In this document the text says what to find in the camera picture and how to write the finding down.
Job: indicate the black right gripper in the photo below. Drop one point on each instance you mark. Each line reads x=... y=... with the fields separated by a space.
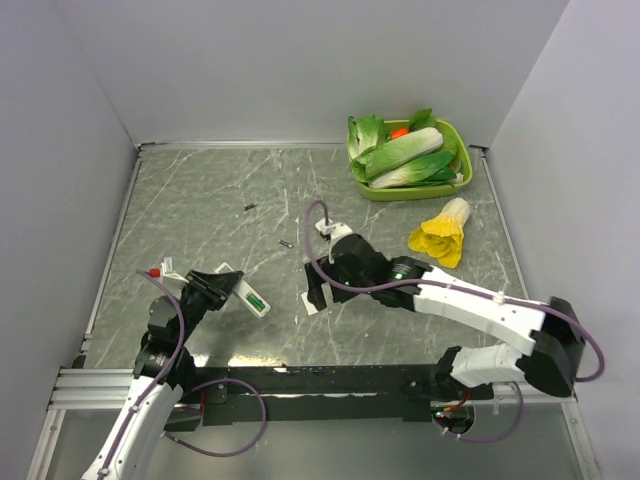
x=315 y=292

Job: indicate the large green toy cabbage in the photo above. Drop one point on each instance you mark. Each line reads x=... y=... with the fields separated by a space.
x=397 y=152

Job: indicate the orange toy carrot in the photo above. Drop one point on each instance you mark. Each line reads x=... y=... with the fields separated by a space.
x=399 y=133

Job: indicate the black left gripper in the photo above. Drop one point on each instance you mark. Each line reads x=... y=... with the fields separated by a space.
x=214 y=287

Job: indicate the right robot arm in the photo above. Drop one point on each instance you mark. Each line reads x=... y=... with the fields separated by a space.
x=538 y=343

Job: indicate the plain white remote control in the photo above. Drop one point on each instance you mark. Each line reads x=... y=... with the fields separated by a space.
x=245 y=293

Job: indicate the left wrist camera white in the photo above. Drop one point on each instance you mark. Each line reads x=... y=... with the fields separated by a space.
x=166 y=272

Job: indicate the white battery cover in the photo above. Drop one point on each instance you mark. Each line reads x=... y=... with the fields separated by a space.
x=309 y=307

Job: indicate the green gold AAA battery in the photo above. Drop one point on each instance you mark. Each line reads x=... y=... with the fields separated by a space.
x=259 y=304

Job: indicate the green plastic basket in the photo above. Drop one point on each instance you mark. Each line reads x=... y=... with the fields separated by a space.
x=452 y=143

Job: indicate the aluminium frame rail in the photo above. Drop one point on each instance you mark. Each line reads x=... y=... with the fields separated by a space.
x=106 y=389

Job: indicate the green toy bok choy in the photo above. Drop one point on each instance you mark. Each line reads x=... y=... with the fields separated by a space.
x=427 y=169

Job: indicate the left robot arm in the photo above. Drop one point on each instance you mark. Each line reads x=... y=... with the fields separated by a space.
x=163 y=372

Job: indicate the green toy lettuce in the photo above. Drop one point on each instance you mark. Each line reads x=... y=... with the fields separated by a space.
x=364 y=134

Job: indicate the black base bar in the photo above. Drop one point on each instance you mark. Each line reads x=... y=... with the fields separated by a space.
x=310 y=393

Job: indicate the yellow toy cabbage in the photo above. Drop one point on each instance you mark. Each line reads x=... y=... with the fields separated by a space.
x=442 y=237

